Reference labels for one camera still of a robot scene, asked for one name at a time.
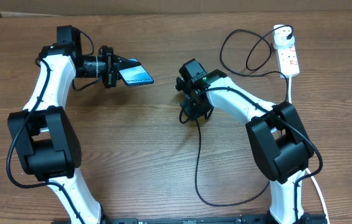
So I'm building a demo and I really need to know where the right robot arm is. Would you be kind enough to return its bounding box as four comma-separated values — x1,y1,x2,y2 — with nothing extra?
175,59,316,223

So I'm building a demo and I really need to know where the white charger plug adapter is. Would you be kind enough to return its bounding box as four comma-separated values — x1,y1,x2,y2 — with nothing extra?
272,24,295,50

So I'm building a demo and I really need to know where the white power strip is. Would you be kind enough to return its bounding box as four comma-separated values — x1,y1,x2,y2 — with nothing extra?
272,24,300,79

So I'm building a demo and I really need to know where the white power strip cord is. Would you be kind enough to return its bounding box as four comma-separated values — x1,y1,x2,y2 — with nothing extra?
287,76,330,224

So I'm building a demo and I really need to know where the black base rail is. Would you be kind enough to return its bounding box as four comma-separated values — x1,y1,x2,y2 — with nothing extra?
50,213,328,224

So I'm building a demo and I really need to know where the cardboard panel at back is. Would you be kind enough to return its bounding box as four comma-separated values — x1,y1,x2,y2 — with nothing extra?
0,0,352,17

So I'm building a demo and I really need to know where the Samsung Galaxy smartphone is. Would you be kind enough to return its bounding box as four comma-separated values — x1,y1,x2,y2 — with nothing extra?
119,58,154,86

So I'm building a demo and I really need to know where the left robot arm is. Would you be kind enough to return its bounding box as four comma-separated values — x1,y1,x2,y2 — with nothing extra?
6,26,154,223

